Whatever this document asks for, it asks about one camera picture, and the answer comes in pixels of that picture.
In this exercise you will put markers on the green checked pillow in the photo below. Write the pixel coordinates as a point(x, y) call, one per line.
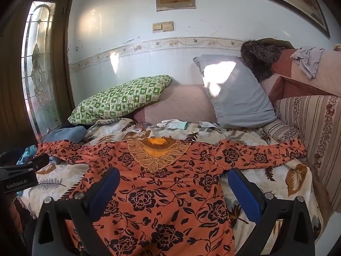
point(120, 98)

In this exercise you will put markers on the blue folded cloth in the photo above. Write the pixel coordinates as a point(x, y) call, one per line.
point(66, 134)

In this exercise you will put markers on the grey pillow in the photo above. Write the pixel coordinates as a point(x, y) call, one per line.
point(239, 104)

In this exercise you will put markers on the grey garment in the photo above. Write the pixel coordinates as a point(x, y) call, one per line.
point(309, 61)

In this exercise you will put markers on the blue striped garment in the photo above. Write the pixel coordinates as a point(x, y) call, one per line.
point(26, 153)

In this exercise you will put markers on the wooden stained glass door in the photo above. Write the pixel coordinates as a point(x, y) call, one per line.
point(40, 58)

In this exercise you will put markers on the pink patchwork sofa cover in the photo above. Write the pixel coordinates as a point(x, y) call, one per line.
point(330, 72)

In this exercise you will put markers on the leaf-print fleece blanket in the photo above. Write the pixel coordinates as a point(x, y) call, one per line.
point(301, 189)

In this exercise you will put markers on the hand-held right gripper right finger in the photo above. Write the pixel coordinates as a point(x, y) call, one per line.
point(245, 192)

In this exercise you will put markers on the orange floral shirt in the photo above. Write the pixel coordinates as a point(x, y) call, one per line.
point(165, 192)

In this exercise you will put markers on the beige light switch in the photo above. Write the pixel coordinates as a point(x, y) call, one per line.
point(168, 26)
point(157, 27)

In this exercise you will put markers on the pink checked mattress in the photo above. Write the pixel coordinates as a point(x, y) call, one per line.
point(181, 104)

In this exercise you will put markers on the small printed packet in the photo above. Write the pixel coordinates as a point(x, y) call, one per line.
point(138, 129)

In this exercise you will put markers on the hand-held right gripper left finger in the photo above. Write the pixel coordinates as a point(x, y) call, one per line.
point(106, 189)

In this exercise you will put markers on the striped sofa cushion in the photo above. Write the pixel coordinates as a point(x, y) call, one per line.
point(319, 128)

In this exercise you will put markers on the white glove with teal cuff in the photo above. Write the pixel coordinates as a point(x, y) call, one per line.
point(173, 124)

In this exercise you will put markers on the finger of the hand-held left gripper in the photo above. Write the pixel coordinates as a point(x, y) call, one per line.
point(38, 161)

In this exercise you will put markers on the dark furry cushion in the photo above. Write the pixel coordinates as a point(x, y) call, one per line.
point(261, 58)

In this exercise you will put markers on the olive brown cloth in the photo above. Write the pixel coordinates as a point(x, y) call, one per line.
point(279, 42)

